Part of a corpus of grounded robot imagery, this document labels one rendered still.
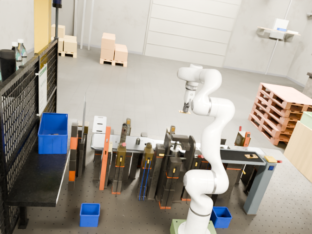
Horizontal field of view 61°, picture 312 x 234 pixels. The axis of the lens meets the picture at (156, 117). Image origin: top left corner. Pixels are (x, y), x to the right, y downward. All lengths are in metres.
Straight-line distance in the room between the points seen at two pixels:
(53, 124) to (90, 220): 0.70
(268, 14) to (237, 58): 1.85
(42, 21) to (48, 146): 0.93
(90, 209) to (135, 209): 0.30
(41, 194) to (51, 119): 0.66
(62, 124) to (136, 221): 0.82
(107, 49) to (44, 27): 5.83
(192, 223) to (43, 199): 0.77
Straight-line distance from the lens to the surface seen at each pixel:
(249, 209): 2.08
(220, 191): 1.44
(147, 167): 1.78
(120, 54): 7.97
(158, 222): 1.81
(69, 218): 1.78
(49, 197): 1.42
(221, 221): 1.89
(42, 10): 2.16
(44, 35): 2.18
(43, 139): 1.67
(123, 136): 1.73
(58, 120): 1.95
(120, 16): 10.01
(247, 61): 11.13
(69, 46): 8.30
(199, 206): 1.47
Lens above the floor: 1.97
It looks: 24 degrees down
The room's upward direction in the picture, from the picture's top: 11 degrees clockwise
